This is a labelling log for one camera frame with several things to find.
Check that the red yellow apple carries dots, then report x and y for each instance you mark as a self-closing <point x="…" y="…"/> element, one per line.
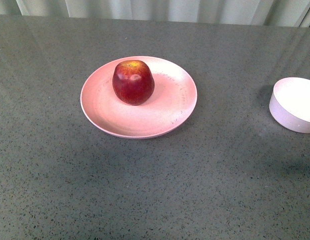
<point x="133" y="82"/>

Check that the pink round plate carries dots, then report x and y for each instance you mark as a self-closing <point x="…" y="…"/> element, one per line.
<point x="172" y="102"/>

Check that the pale pink bowl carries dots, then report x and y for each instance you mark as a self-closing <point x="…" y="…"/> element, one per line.
<point x="290" y="103"/>

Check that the white pleated curtain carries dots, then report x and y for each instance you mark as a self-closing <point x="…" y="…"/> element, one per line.
<point x="282" y="13"/>

